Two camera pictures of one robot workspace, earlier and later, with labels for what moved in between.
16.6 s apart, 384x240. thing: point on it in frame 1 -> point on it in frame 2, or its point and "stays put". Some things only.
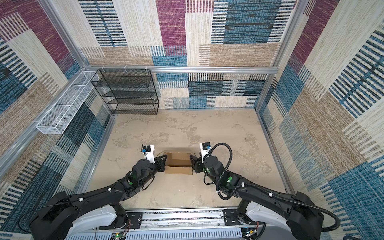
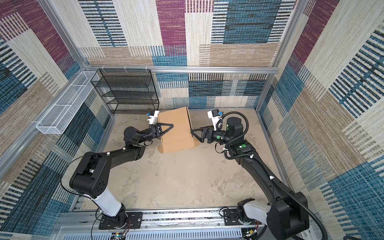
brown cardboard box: (178, 163) -> (180, 136)
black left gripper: (160, 165) -> (157, 131)
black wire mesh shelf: (127, 91) stays put
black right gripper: (196, 163) -> (205, 131)
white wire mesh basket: (56, 121) stays put
